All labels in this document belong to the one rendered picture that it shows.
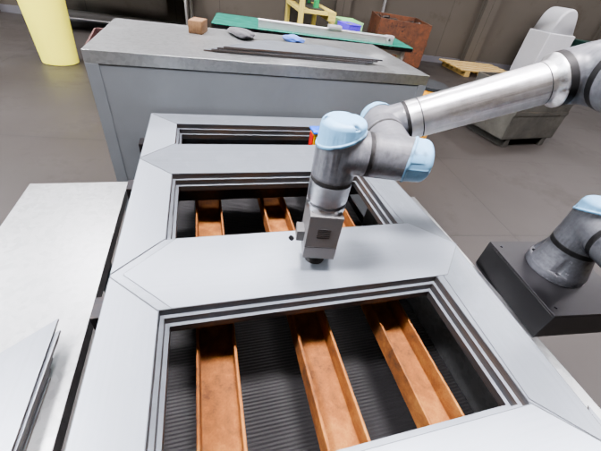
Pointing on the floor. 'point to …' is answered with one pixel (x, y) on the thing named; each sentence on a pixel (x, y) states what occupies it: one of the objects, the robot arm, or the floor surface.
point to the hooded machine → (547, 36)
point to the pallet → (469, 67)
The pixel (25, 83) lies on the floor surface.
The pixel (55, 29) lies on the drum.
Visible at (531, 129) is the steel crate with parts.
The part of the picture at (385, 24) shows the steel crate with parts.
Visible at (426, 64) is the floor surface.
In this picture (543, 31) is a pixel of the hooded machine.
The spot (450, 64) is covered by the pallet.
